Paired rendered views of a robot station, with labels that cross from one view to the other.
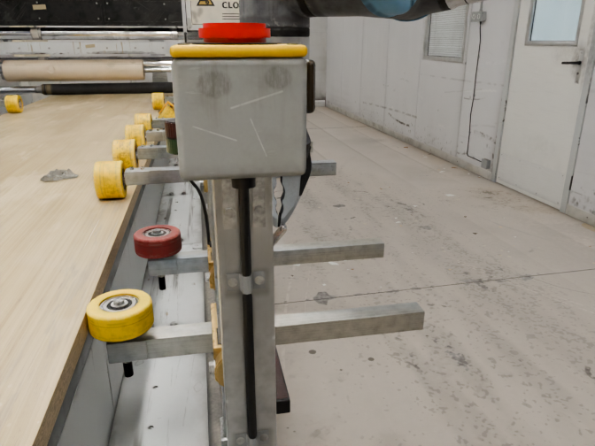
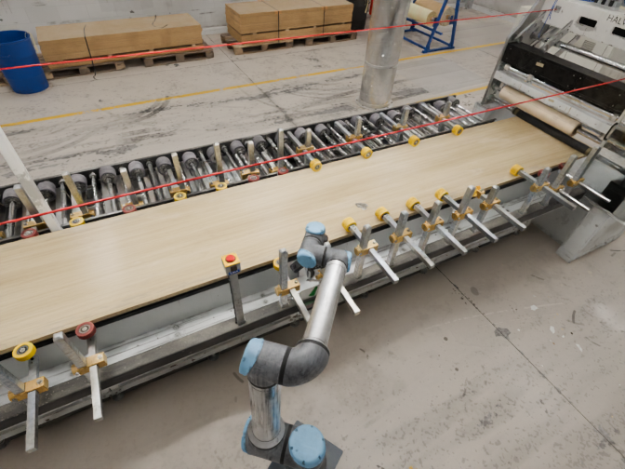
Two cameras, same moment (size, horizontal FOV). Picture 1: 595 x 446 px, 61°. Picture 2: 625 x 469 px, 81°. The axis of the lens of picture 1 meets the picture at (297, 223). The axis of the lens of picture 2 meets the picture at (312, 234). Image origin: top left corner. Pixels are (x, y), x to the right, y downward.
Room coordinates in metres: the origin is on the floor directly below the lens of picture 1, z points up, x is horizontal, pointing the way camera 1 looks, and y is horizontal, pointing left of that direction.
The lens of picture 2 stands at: (0.30, -1.09, 2.48)
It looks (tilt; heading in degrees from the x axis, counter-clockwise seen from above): 45 degrees down; 71
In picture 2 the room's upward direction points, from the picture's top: 4 degrees clockwise
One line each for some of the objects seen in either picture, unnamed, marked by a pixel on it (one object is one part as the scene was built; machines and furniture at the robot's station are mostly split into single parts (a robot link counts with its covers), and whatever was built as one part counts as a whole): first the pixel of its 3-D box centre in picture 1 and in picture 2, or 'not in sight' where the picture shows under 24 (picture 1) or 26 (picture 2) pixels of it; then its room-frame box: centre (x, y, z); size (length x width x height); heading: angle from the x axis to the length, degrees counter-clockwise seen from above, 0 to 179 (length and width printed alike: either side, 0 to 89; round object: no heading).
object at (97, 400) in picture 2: not in sight; (95, 373); (-0.37, -0.15, 0.82); 0.43 x 0.03 x 0.04; 101
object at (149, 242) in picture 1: (159, 259); not in sight; (0.82, 0.25, 0.85); 0.08 x 0.08 x 0.11
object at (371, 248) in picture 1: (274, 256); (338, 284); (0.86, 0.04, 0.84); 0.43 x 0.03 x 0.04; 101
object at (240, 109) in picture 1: (237, 112); (231, 264); (0.30, 0.04, 1.18); 0.07 x 0.07 x 0.08; 11
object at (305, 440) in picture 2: not in sight; (304, 448); (0.47, -0.69, 0.79); 0.17 x 0.15 x 0.18; 150
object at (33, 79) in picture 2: not in sight; (19, 61); (-2.11, 5.18, 0.36); 0.59 x 0.57 x 0.73; 103
